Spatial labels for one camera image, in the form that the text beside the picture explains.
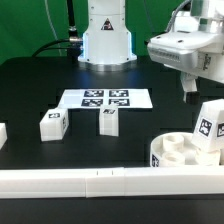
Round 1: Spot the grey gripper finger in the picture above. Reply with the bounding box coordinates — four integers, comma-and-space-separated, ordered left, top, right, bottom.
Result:
180, 72, 200, 104

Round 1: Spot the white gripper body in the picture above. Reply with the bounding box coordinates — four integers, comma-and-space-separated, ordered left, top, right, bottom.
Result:
147, 11, 224, 84

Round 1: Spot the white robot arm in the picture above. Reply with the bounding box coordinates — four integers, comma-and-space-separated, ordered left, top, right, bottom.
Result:
78, 0, 224, 101

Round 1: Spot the white marker sheet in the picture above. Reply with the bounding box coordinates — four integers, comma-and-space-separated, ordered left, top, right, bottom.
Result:
58, 89, 153, 109

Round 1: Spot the white U-shaped fence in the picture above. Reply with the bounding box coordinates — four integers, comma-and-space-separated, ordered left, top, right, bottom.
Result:
0, 122, 224, 200

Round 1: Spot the black thick cable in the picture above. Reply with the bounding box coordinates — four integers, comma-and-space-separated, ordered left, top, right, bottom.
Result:
31, 0, 84, 64

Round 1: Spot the thin grey cable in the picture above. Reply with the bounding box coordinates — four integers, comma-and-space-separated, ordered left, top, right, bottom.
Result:
44, 0, 64, 57

